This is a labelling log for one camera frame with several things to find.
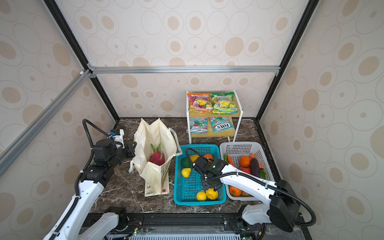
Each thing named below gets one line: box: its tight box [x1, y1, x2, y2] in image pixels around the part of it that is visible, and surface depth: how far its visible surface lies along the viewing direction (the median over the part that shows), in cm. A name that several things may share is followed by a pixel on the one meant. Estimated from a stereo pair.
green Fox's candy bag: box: [209, 116, 235, 133], surface depth 94 cm
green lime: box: [181, 157, 193, 168], surface depth 91 cm
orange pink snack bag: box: [187, 93, 213, 113], surface depth 79 cm
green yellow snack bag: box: [210, 92, 239, 115], surface depth 79 cm
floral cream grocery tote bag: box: [128, 118, 183, 197], surface depth 82 cm
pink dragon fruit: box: [149, 142, 165, 166], surface depth 91 cm
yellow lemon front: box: [196, 190, 207, 202], surface depth 80 cm
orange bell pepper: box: [229, 186, 243, 197], surface depth 79 cm
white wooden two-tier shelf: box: [186, 89, 244, 144], surface depth 82 cm
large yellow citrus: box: [205, 188, 219, 200], surface depth 79 cm
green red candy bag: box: [189, 117, 209, 135], surface depth 92 cm
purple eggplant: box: [250, 158, 260, 178], surface depth 86 cm
